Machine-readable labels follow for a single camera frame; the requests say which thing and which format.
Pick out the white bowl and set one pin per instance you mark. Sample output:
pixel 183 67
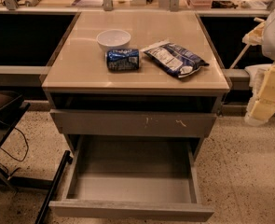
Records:
pixel 113 39

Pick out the open grey lower drawer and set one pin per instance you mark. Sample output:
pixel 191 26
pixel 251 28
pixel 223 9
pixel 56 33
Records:
pixel 132 177

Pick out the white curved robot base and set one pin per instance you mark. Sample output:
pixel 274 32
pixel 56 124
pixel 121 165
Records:
pixel 253 69

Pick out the blue chip bag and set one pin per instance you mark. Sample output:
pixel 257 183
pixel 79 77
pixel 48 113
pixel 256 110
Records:
pixel 174 59

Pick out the white stick with cap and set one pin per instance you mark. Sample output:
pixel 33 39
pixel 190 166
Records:
pixel 240 56

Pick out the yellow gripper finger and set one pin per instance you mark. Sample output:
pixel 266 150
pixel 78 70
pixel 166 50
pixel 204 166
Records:
pixel 255 36
pixel 261 106

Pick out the blue soda can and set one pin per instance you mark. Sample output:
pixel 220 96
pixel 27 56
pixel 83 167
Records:
pixel 122 59

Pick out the black cart on left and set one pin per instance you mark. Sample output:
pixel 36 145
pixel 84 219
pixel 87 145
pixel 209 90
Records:
pixel 12 108

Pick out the closed grey upper drawer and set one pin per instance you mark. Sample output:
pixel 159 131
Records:
pixel 129 123

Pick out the grey drawer cabinet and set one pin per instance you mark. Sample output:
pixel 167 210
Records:
pixel 80 80

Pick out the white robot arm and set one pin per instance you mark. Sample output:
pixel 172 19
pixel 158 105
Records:
pixel 268 42

